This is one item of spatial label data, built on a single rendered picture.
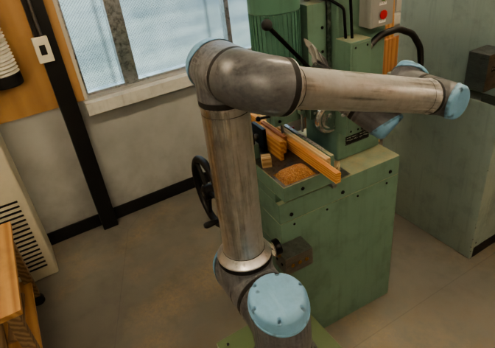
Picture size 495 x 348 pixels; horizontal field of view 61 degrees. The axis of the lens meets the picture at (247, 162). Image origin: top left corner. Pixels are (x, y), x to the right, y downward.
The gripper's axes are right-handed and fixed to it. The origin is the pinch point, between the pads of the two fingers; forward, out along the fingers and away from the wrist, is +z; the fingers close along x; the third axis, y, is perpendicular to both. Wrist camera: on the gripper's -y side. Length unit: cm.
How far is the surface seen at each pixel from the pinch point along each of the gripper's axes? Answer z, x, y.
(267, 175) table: -12.3, 33.5, -23.9
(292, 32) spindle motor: 7.4, -10.2, -10.9
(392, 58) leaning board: -9, -81, -203
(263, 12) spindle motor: 17.1, -8.7, -4.4
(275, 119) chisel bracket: -1.4, 15.5, -29.4
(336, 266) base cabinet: -54, 49, -63
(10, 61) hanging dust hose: 126, 67, -49
